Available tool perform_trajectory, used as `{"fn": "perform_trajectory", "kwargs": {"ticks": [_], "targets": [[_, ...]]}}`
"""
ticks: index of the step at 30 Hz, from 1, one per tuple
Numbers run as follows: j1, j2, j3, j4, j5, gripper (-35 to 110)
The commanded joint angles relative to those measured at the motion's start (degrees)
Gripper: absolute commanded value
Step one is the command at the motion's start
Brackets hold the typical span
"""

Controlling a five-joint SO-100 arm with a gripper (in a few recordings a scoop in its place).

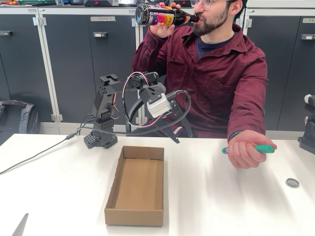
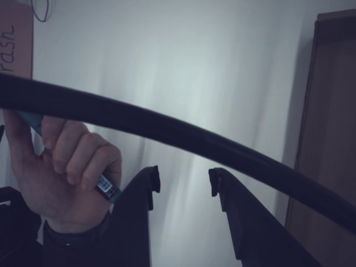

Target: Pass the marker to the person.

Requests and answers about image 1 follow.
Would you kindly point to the idle black robot arm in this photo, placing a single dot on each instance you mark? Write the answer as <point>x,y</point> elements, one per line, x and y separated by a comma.
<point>308,137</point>

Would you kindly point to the clear glass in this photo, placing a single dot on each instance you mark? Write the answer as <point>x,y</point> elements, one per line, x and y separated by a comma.
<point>59,2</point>

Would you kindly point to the white gripper camera box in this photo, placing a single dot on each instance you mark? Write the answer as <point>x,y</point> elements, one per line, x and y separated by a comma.
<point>158,107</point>

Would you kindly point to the black device red logo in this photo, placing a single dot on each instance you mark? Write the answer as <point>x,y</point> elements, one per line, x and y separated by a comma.
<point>98,3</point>

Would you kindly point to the green box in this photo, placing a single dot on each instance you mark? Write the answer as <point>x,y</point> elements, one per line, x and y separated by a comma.
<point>37,2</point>

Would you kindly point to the brown glass bottle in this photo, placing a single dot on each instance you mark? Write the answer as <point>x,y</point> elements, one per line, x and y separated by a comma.
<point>152,16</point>

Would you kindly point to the bearded man maroon shirt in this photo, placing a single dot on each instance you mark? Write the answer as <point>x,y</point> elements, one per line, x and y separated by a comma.
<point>209,73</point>

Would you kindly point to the grey black backpack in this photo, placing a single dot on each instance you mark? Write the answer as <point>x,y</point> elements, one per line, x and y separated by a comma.
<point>14,118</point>

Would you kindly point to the left forearm maroon sleeve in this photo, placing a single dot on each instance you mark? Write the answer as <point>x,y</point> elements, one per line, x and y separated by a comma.
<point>248,118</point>

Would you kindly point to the black office chair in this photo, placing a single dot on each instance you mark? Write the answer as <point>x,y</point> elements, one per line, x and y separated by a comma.
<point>131,111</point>

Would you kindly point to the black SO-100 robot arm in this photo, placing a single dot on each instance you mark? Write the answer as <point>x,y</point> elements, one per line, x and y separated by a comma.
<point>103,103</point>

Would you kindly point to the metal bottle cap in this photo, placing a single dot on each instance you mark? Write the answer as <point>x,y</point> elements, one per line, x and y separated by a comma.
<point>292,182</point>

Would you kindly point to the grey team label plate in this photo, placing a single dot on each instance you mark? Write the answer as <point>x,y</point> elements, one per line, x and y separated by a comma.
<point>308,20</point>
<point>103,19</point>

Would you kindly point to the person's right hand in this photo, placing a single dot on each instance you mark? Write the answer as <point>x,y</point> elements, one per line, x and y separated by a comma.
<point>161,30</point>

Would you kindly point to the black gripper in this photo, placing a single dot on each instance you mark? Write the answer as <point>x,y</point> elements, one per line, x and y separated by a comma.
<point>175,108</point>

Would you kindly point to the person's left hand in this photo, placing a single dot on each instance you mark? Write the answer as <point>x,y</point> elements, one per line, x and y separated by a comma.
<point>243,155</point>

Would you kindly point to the open brown cardboard box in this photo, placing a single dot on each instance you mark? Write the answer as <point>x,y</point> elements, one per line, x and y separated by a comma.
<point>137,184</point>

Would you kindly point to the black marker green cap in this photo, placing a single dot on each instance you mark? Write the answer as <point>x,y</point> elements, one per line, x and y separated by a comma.
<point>264,148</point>

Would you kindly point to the grey flat panel edge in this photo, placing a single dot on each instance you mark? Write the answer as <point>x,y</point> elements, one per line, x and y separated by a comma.
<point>21,226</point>

